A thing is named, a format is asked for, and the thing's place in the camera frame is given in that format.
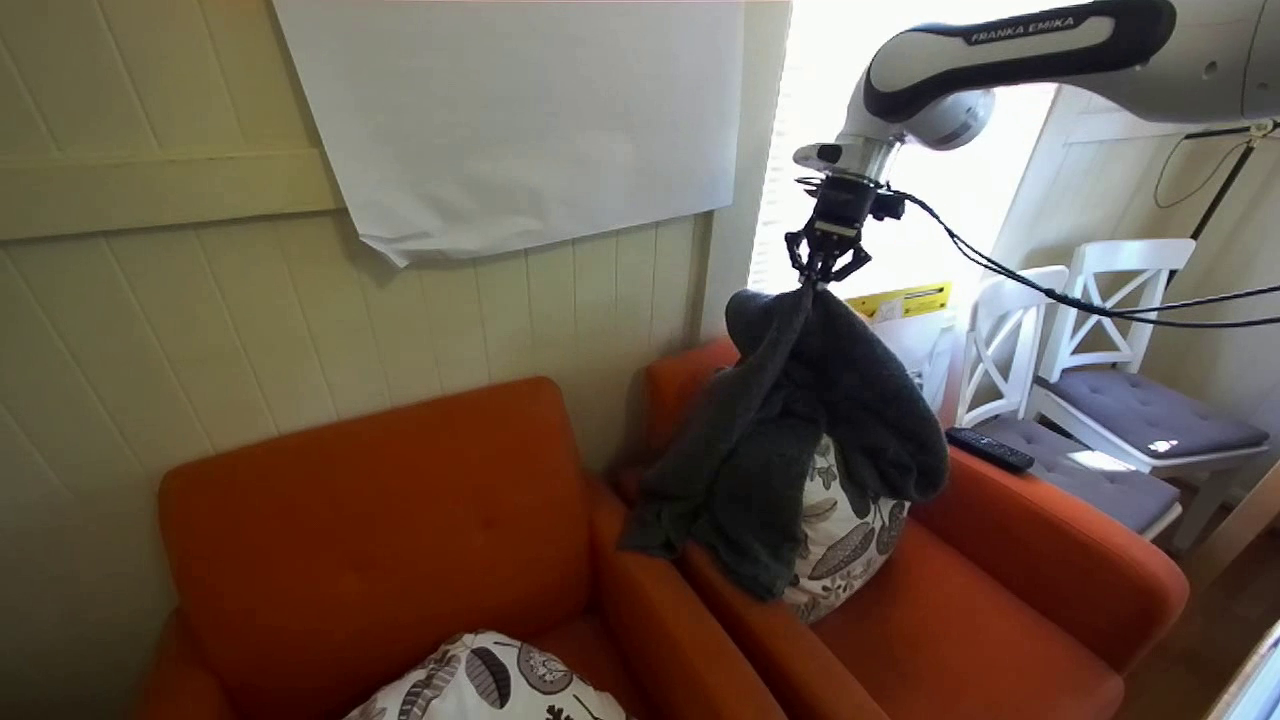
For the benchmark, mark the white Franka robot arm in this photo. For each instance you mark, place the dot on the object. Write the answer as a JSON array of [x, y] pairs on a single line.
[[1015, 54]]

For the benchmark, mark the white wooden chair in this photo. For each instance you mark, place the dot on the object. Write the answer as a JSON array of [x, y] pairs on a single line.
[[1002, 353], [1114, 267]]

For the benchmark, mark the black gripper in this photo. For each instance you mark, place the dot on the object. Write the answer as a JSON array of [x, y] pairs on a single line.
[[842, 208]]

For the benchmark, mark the black remote control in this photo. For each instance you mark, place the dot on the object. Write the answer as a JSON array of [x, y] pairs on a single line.
[[994, 450]]

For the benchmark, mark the white leaf print pillow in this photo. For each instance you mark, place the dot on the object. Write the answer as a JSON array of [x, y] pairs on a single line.
[[483, 680], [842, 546]]

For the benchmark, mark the white paper sheet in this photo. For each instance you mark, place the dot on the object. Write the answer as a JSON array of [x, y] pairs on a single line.
[[521, 123]]

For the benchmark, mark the yellow and white printed box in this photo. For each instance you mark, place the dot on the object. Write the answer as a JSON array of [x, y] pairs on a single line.
[[914, 304]]

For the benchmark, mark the grey seat cushion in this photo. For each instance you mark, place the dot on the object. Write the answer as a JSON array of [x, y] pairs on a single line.
[[1144, 407], [1104, 491]]

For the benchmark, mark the dark grey blanket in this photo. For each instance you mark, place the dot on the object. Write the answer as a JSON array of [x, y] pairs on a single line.
[[785, 425]]

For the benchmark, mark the orange armchair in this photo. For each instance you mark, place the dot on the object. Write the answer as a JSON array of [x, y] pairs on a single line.
[[372, 534], [984, 600]]

